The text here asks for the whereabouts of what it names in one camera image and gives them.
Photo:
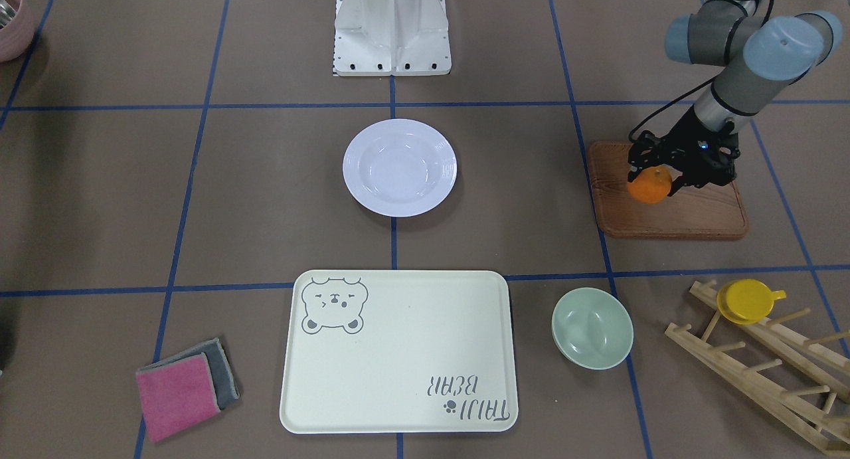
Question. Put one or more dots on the orange fruit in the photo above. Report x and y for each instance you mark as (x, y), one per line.
(651, 186)

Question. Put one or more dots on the white round plate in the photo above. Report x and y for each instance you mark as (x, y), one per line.
(400, 168)

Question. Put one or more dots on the grey cloth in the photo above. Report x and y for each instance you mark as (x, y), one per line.
(222, 378)

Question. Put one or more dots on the cream bear tray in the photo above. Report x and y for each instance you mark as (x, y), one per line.
(378, 351)

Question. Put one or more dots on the pink pot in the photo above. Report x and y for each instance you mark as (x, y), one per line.
(18, 28)

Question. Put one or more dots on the wooden brown tray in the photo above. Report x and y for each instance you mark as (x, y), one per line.
(715, 213)

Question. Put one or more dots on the mint green bowl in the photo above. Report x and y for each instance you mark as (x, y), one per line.
(592, 328)

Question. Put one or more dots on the pink cloth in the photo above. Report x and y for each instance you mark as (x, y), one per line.
(176, 396)

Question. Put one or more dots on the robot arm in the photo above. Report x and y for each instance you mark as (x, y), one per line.
(759, 55)

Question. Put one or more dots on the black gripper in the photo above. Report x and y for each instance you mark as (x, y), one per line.
(681, 132)

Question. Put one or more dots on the yellow cup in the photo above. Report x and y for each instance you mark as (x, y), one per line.
(747, 301)

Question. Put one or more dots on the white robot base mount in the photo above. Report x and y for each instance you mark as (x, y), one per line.
(391, 38)

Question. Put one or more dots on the wooden dish rack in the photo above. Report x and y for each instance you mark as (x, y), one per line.
(804, 386)

